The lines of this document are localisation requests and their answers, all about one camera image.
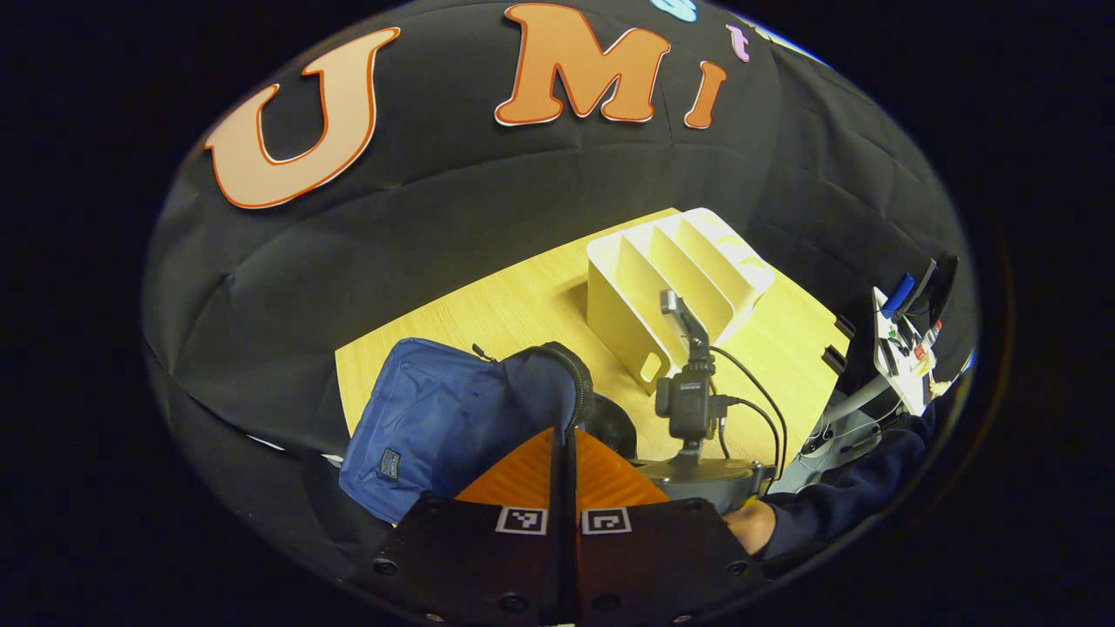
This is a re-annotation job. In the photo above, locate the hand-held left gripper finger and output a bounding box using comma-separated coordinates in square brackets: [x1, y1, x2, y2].
[348, 425, 567, 624]
[566, 427, 767, 624]

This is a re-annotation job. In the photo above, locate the white bookshelf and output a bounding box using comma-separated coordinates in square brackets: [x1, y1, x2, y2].
[585, 207, 776, 397]

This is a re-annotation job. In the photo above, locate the blue schoolbag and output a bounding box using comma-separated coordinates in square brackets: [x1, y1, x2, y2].
[338, 338, 639, 525]

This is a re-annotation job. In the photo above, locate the white equipment stand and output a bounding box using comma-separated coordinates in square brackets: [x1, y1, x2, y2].
[775, 257, 963, 489]

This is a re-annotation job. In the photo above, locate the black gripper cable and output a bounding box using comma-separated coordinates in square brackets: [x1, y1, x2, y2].
[710, 347, 789, 489]

